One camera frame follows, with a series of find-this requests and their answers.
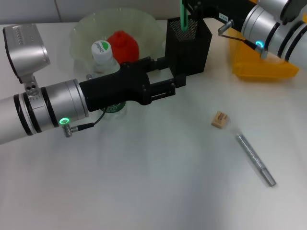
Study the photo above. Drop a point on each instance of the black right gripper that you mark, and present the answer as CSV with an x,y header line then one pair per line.
x,y
220,9

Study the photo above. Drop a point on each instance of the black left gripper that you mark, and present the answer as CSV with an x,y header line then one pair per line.
x,y
115,88

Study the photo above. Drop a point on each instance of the green utility knife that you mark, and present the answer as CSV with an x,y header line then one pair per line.
x,y
183,19

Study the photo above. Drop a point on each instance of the orange fruit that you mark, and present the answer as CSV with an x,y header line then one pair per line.
x,y
126,48

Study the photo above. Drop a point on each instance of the beige eraser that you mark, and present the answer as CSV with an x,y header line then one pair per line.
x,y
219,121

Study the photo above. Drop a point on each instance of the clear green-label water bottle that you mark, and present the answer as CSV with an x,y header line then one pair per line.
x,y
102,51

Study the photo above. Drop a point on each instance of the grey pen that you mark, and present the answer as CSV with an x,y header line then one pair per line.
x,y
254,158

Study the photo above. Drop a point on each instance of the black mesh pen holder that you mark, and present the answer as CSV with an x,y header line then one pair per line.
x,y
189,55

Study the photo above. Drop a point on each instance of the pale green glass fruit bowl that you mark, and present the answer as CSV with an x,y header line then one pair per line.
x,y
84,31

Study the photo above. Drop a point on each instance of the yellow plastic bin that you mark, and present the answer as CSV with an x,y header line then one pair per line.
x,y
251,67

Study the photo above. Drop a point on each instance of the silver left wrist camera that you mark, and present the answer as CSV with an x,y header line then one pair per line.
x,y
26,52

